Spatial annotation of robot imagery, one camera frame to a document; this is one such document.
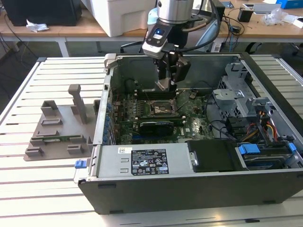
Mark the silver CPU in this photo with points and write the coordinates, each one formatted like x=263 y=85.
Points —
x=162 y=84

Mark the thin metal locking lever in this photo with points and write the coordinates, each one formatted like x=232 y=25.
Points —
x=147 y=95

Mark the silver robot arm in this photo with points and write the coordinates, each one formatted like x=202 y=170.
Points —
x=175 y=11

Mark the CPU socket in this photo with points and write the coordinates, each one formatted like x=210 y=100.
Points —
x=163 y=107

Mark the black RAM slot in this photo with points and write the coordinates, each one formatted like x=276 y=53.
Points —
x=161 y=116
x=146 y=96
x=146 y=91
x=177 y=121

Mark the green motherboard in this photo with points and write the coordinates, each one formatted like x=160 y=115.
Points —
x=189 y=123

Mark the black round board part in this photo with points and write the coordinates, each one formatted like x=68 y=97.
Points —
x=129 y=86

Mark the metal drive cage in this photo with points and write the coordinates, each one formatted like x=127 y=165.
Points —
x=236 y=104

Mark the black graphics card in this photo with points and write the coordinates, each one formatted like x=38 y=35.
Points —
x=156 y=128

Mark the black connector block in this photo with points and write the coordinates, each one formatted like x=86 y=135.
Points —
x=234 y=125

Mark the white printer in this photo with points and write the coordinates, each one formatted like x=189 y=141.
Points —
x=123 y=14

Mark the small black box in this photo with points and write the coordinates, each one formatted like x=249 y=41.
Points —
x=245 y=14

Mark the wooden desk with clutter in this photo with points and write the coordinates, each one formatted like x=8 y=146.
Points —
x=260 y=30

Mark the black plastic shroud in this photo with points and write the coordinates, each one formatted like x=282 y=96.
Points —
x=213 y=156

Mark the black label sticker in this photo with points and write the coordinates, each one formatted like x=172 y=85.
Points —
x=149 y=162

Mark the small white barcode sticker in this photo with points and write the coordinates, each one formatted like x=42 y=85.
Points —
x=121 y=150

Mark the grey flat tray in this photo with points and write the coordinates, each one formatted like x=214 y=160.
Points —
x=267 y=9

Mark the blue disk carrier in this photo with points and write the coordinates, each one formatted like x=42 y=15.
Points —
x=248 y=149

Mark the clear plastic bag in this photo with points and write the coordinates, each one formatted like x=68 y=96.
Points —
x=274 y=16

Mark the grey power supply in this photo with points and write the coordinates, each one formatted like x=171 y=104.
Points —
x=109 y=160

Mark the white small carton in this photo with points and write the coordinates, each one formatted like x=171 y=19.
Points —
x=294 y=20

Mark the dark hard disk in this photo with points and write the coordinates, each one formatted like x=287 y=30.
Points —
x=265 y=162

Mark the black open PC case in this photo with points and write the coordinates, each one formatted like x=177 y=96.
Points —
x=189 y=194

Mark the blue cardboard box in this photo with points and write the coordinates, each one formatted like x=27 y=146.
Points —
x=291 y=3

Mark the grey parts rack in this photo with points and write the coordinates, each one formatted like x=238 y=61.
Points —
x=64 y=116

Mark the blue case latch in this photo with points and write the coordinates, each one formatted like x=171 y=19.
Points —
x=80 y=164

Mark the black computer tower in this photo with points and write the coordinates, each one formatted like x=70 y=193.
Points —
x=42 y=11

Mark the crumpled white paper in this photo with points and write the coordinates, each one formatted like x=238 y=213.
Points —
x=35 y=26

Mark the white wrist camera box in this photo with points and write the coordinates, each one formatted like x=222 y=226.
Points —
x=156 y=42

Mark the wooden desk with white frame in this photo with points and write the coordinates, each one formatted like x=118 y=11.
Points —
x=71 y=30

